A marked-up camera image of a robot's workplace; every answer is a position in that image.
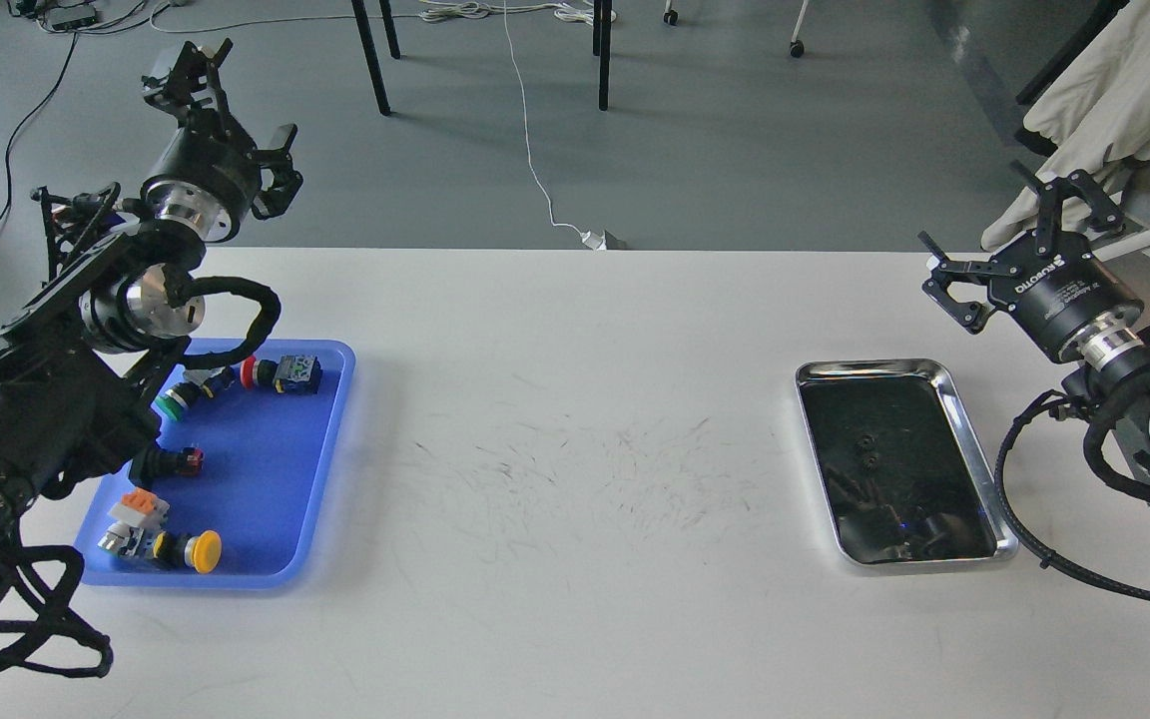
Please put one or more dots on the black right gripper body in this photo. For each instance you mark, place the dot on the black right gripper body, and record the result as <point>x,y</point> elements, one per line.
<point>1053,299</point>

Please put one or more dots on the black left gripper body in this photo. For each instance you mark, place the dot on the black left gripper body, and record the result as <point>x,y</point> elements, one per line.
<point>205,182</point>

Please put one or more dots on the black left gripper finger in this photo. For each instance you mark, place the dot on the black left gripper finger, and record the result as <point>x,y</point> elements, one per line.
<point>187,86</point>
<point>275,199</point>

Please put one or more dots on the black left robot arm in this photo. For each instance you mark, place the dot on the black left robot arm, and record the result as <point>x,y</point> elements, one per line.
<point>81,363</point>

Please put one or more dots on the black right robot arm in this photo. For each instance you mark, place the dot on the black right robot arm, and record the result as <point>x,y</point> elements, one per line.
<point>1109,388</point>

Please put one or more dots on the beige cloth on chair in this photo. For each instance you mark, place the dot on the beige cloth on chair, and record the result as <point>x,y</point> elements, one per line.
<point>1097,112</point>

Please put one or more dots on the silver metal tray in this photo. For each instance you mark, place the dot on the silver metal tray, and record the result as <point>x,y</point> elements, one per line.
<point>931,505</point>

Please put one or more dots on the black table leg left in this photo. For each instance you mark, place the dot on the black table leg left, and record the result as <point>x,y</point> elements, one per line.
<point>367,40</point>

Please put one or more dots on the black table leg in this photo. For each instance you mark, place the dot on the black table leg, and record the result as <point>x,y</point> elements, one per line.
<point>367,40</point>
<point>601,34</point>

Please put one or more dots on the blue plastic tray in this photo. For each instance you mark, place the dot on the blue plastic tray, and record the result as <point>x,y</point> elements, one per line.
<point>266,462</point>

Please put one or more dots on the white power adapter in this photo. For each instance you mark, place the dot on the white power adapter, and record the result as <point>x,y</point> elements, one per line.
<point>602,241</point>

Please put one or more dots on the orange white connector block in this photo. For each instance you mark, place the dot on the orange white connector block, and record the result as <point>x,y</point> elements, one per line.
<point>140,509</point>

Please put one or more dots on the black table leg right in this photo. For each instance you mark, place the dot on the black table leg right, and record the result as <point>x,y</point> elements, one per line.
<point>601,34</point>

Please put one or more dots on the red push button switch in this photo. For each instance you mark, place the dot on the red push button switch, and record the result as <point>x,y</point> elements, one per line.
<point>290,374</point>

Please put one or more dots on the green push button switch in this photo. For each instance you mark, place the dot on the green push button switch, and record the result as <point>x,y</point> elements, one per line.
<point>198,384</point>

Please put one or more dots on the black red switch part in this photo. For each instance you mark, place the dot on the black red switch part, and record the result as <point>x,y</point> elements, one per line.
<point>155,462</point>

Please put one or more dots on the yellow push button switch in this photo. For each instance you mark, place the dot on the yellow push button switch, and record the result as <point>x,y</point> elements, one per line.
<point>164,549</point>

